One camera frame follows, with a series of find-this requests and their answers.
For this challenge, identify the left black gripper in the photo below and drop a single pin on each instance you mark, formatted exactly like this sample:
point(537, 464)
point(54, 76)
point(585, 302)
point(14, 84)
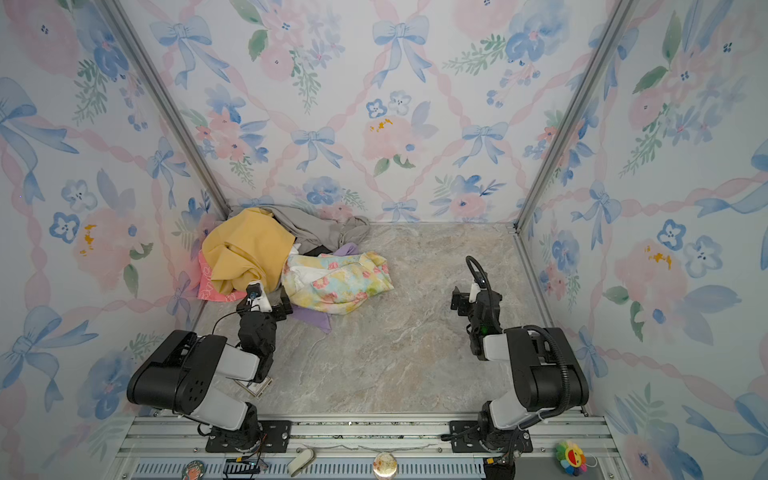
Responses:
point(278, 308)

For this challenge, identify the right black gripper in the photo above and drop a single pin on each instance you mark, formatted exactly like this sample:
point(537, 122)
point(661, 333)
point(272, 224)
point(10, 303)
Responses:
point(459, 301)

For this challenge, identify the purple cloth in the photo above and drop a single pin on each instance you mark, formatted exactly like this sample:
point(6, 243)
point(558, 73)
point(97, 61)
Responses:
point(319, 319)

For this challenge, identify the floral pastel cloth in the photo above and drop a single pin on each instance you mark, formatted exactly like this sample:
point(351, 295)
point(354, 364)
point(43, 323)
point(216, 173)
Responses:
point(335, 285)

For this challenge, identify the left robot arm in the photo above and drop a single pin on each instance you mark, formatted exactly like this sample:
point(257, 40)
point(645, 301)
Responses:
point(178, 376)

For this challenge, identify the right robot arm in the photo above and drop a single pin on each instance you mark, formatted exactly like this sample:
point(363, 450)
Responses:
point(547, 379)

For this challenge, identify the black cloth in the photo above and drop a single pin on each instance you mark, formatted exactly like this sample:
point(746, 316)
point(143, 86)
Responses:
point(318, 251)

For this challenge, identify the yellow cloth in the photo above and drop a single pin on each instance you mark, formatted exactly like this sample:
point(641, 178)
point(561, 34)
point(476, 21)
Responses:
point(249, 247)

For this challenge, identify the pink patterned cloth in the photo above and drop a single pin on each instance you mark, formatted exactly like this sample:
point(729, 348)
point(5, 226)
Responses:
point(206, 289)

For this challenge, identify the grey cloth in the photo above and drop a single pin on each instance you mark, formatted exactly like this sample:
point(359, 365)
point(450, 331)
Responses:
point(312, 232)

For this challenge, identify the small framed card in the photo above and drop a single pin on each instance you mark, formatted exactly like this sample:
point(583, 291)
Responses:
point(257, 390)

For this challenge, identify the white oval tag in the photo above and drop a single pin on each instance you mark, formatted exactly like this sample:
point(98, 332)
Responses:
point(303, 458)

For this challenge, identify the black connector board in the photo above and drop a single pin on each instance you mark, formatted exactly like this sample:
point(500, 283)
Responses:
point(237, 468)

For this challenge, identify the round tan badge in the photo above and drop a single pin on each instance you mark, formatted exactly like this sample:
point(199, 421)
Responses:
point(385, 466)

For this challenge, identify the round sticker badge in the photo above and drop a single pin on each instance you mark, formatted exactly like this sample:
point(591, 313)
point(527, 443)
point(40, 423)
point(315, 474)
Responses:
point(194, 470)

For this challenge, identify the colourful flower toy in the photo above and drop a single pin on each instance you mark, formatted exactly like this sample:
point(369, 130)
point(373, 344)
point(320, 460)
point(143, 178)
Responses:
point(571, 458)

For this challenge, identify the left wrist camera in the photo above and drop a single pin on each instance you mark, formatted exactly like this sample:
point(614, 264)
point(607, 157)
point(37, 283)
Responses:
point(254, 293)

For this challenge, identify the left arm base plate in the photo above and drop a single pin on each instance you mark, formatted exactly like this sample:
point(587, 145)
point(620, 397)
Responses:
point(266, 436)

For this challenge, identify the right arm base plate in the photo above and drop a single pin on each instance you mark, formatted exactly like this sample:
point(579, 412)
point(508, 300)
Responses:
point(468, 437)

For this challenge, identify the aluminium rail frame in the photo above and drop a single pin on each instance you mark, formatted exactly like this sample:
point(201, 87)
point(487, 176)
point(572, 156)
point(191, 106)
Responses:
point(347, 444)

